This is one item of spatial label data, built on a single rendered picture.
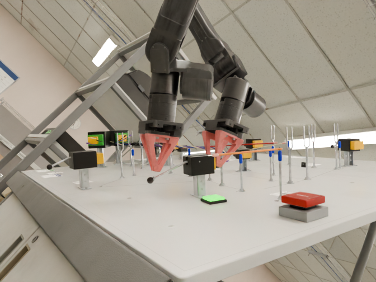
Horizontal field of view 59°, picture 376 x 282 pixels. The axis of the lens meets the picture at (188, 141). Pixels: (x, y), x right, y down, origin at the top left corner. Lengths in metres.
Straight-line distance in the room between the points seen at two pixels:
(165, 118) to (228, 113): 0.16
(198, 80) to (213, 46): 0.19
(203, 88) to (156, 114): 0.11
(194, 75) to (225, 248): 0.35
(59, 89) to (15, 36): 1.43
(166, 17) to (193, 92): 0.15
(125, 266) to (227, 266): 0.12
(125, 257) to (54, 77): 7.94
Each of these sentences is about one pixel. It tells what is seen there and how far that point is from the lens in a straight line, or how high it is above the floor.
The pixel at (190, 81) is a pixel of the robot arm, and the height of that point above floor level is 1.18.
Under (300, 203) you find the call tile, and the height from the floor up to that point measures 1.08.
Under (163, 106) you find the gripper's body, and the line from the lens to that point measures 0.66.
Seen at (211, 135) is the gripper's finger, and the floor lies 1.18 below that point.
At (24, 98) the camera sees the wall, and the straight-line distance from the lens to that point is 8.16.
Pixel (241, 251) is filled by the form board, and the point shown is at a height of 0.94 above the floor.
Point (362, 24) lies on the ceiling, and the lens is 3.10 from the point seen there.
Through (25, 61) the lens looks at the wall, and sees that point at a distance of 8.36.
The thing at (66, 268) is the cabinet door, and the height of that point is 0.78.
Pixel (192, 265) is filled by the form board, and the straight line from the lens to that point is 0.40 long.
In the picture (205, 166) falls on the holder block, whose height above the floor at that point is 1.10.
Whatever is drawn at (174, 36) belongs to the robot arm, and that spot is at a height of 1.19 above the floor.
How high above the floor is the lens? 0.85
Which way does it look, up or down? 22 degrees up
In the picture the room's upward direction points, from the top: 39 degrees clockwise
